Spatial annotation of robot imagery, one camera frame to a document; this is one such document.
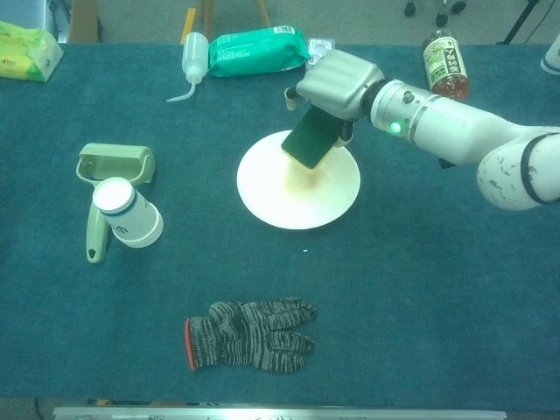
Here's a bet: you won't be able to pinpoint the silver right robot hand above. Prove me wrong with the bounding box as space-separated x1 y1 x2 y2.
284 48 387 148

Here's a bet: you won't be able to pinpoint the green yellow sponge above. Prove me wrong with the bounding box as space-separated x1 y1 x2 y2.
280 107 345 170

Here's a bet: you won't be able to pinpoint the white round plate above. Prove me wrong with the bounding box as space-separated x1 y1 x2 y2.
236 129 362 229

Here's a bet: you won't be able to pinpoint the small clear plastic box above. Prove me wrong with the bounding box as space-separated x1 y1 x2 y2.
305 37 337 70

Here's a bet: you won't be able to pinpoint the green wet wipes pack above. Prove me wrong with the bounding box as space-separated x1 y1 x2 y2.
207 25 312 79

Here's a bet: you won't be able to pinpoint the brown tea bottle green label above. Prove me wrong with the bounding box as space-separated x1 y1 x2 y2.
422 28 472 102

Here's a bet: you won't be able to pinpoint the black wheeled chair base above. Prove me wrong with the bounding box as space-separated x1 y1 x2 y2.
404 0 467 26

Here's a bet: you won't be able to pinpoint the wooden easel legs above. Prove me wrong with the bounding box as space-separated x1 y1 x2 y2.
199 0 272 40

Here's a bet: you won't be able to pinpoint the clear squeeze wash bottle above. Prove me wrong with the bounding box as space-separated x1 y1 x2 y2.
165 31 210 103

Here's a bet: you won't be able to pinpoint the black tripod leg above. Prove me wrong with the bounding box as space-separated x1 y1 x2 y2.
496 0 543 46

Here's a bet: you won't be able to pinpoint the teal table cloth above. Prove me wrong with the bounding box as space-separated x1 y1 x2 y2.
0 42 560 400

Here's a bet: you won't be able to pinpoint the white cup blue stripe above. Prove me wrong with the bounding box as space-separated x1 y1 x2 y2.
540 33 560 75

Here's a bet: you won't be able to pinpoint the pale green lint roller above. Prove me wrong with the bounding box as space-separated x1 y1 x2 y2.
75 143 157 264

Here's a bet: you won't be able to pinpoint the white paper cup blue band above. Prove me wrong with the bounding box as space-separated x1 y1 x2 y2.
92 177 165 249

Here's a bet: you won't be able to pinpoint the brown cardboard box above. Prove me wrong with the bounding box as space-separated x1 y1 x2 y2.
69 0 104 44

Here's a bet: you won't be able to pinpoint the grey black knit glove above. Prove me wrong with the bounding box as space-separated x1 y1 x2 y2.
184 297 319 372

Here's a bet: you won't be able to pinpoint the yellow green tissue pack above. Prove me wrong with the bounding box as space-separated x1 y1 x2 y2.
0 20 65 84

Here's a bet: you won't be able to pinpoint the aluminium rail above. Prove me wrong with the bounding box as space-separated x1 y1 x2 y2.
52 405 508 420

